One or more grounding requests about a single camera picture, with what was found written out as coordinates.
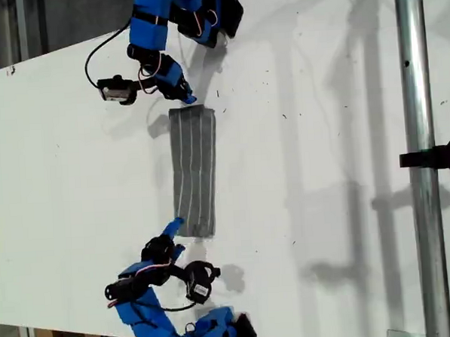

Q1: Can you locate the black clamp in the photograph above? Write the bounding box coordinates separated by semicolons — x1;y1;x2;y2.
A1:
398;136;450;179

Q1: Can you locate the black camera stalk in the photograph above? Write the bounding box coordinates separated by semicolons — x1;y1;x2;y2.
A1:
131;78;158;92
165;263;190;283

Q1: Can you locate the black camera box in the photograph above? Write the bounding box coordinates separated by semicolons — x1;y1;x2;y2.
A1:
182;259;222;306
96;73;139;107

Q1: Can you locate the black camera cable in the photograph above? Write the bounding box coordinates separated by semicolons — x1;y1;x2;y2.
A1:
160;302;198;313
83;28;135;88

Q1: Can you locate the steel post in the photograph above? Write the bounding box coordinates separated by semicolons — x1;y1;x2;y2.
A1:
393;0;450;337

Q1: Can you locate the red white gripper wire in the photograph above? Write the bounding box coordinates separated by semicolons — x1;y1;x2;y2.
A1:
136;53;166;94
133;262;170;277

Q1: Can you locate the grey striped towel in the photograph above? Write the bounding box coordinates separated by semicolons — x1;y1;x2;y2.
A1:
167;103;222;240

